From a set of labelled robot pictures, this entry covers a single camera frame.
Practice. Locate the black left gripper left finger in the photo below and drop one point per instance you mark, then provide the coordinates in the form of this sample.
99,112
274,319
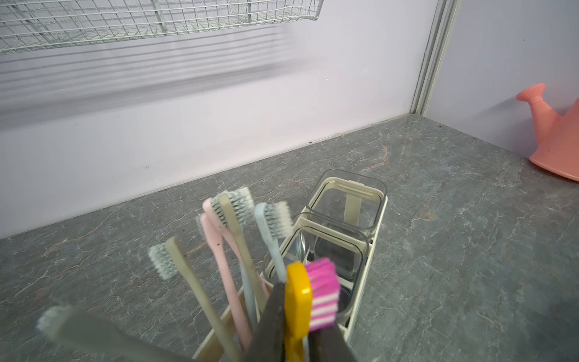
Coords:
268,340

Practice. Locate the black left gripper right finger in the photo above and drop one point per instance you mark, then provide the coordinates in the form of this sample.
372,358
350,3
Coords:
328,345

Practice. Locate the light blue toothbrush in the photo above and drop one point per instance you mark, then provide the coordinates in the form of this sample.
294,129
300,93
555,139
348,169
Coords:
249,298

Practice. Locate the yellow toothbrush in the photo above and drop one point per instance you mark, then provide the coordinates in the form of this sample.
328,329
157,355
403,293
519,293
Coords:
311,302

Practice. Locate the white toothbrush holder caddy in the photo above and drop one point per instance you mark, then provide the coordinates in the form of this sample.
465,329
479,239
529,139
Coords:
341,222

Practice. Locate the teal thin toothbrush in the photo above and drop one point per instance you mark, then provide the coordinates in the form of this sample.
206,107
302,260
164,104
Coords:
274,222

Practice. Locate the pink toothbrush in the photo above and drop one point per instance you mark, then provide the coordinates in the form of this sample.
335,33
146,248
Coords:
215,242
222,228

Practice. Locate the beige toothbrush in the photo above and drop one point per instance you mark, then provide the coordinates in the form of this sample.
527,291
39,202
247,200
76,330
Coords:
235,209

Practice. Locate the pink watering can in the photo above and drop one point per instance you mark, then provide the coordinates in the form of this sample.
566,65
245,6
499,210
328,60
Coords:
557,135

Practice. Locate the white wire basket long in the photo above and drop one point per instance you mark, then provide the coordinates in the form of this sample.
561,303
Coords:
38,25

